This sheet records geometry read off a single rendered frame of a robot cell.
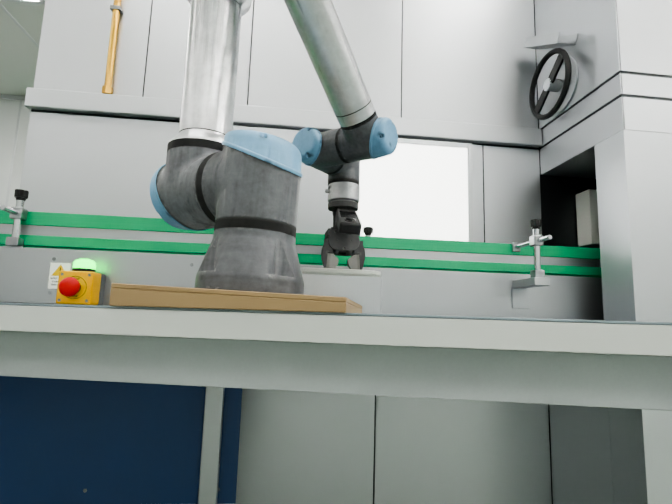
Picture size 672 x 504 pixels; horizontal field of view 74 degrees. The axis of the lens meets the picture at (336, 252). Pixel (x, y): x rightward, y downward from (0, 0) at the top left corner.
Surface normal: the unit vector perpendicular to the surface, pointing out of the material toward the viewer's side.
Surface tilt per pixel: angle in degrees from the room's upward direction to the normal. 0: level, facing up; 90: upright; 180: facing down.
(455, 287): 90
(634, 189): 90
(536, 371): 90
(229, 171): 89
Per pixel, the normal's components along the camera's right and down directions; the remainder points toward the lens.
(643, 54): 0.11, -0.14
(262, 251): 0.40, -0.40
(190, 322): -0.12, -0.14
